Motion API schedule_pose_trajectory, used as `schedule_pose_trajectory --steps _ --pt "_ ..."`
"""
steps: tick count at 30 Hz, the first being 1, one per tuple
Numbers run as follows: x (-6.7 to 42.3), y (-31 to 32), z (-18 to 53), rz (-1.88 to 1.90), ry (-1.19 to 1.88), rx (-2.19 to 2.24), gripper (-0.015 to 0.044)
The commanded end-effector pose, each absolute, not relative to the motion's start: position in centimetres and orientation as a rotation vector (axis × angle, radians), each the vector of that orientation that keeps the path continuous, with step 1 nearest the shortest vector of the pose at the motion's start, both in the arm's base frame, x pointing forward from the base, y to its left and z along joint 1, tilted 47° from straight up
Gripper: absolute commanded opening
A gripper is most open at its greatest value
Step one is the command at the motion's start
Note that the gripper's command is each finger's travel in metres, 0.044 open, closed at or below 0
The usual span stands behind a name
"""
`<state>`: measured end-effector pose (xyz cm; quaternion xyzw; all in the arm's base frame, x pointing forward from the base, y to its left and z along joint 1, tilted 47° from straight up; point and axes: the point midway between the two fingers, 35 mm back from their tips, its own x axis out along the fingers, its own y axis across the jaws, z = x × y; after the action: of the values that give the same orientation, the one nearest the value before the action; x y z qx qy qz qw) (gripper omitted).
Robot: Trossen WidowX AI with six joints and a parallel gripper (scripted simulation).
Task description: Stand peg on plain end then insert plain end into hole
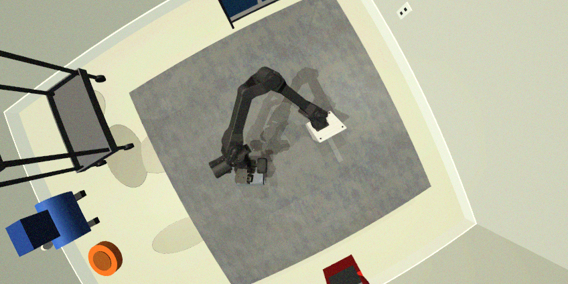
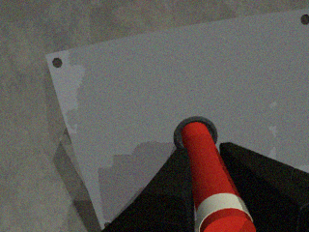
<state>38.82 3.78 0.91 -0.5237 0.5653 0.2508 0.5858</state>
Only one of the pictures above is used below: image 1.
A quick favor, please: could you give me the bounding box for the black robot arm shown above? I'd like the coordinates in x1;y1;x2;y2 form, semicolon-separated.
209;66;329;184

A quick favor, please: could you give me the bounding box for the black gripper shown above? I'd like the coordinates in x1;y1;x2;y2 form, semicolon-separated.
232;154;267;173

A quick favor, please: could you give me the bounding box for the grey sloped panel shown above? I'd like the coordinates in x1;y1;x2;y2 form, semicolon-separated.
235;167;265;187

